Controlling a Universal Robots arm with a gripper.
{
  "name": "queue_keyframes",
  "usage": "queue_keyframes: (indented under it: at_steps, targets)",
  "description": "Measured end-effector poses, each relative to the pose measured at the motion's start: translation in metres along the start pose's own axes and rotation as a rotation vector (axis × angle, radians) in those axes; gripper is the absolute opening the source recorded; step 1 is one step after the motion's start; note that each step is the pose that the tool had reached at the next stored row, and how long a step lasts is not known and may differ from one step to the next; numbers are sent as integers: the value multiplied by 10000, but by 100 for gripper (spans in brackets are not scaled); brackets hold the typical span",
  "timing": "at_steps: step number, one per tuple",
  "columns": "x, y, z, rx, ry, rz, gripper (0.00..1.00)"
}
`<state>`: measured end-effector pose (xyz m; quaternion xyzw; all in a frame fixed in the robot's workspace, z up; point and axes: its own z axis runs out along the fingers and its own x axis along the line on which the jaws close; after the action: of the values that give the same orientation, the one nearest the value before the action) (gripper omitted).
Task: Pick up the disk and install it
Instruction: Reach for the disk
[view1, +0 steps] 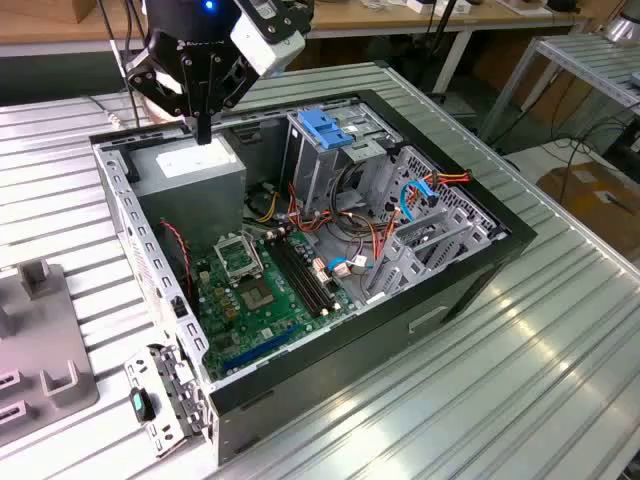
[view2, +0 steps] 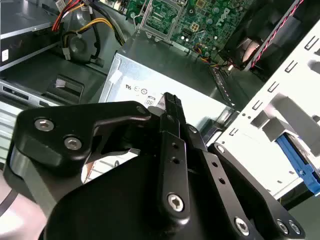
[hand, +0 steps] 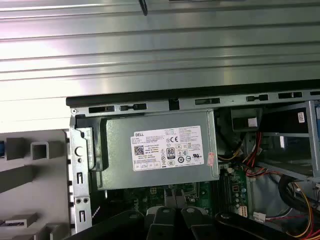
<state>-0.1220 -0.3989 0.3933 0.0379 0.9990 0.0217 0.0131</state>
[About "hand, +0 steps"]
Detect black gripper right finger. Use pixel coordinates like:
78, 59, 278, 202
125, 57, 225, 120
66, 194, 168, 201
180, 207, 300, 240

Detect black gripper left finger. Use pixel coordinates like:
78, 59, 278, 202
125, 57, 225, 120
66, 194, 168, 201
74, 206, 177, 240

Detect green motherboard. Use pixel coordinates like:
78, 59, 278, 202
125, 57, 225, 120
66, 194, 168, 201
91, 162, 254, 222

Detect black RAM slot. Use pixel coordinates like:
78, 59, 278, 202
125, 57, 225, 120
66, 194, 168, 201
219, 172, 226, 213
225, 172, 234, 213

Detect grey power supply unit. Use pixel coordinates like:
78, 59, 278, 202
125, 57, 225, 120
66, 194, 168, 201
97, 109, 221, 191

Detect black open PC case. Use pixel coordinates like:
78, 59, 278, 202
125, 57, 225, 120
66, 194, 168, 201
65, 79, 320, 240

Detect grey parts rack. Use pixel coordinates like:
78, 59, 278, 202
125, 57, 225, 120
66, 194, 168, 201
0, 128, 73, 240

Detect grey optical drive cage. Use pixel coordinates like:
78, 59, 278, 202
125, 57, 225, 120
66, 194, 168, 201
249, 99, 320, 181

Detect yellow black wire bundle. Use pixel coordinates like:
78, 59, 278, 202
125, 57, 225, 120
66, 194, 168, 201
216, 147, 245, 165

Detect orange red wire bundle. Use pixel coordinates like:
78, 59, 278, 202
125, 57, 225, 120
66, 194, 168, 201
241, 132, 320, 240

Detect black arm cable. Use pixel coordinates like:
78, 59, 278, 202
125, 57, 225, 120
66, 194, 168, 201
138, 0, 149, 17

